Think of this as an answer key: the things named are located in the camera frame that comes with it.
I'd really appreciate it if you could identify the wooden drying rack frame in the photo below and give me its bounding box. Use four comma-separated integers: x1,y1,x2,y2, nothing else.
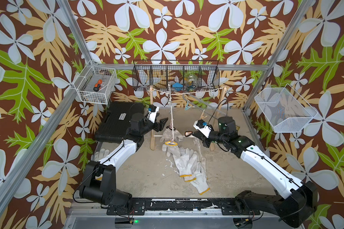
144,86,227,150

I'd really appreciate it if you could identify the beige cotton glove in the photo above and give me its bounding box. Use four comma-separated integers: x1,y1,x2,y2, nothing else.
160,128,184,143

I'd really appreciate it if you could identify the white clip hanger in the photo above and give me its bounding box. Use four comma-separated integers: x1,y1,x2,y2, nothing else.
165,87,230,125

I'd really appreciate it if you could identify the blue dotted yellow cuff glove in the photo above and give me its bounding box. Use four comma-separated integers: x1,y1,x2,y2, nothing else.
162,144,181,158

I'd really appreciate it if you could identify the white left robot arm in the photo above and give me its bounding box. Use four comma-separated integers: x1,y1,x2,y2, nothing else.
77,111,168,211

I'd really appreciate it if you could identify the white glove behind left arm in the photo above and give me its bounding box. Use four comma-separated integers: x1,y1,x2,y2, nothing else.
92,148,110,161

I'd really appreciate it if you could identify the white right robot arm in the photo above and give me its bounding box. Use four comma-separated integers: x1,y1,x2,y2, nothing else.
184,116,318,228

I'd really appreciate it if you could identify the white yellow cuff glove upper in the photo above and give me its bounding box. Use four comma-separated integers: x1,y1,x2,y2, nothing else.
173,148,199,182

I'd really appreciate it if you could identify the white yellow cuff glove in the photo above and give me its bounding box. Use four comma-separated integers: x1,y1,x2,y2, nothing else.
173,148,199,182
184,157,210,195

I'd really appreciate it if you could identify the blue object in basket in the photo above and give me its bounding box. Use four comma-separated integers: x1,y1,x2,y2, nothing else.
172,83,183,91

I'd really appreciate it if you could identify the black plastic tool case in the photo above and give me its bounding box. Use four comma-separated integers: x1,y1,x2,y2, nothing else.
94,102,144,143

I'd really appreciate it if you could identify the white yellow cuff glove lower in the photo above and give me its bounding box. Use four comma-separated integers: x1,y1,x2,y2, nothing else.
184,157,210,195

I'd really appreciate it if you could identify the clear glass jar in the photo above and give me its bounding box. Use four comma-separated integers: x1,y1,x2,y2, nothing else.
185,74,198,90

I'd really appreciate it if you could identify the orange black screwdriver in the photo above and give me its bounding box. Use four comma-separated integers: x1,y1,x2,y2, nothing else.
93,80,103,92

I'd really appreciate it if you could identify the white mesh basket right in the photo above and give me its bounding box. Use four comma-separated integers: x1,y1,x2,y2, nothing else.
254,84,318,133

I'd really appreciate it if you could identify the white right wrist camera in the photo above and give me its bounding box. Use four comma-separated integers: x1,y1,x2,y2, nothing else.
193,119,213,138

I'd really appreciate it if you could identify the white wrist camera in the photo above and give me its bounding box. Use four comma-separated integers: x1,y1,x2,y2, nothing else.
146,105,159,123
193,119,213,138

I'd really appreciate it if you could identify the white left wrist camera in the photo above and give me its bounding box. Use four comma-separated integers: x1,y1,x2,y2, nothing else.
146,105,159,123

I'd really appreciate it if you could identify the black wire basket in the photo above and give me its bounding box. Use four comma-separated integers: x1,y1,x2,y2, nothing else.
131,60,220,92

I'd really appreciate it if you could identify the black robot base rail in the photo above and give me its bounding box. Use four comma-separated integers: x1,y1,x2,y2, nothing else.
107,198,260,217

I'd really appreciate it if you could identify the white wire basket left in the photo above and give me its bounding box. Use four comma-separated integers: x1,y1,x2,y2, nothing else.
75,61,117,105

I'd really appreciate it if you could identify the aluminium frame post right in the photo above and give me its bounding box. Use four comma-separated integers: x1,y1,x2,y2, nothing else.
243,0,314,111

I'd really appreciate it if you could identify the aluminium frame post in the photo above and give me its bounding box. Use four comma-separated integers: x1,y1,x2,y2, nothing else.
243,0,314,111
0,0,95,221

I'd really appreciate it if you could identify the aluminium frame post left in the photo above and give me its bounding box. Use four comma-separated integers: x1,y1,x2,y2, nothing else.
0,0,95,221

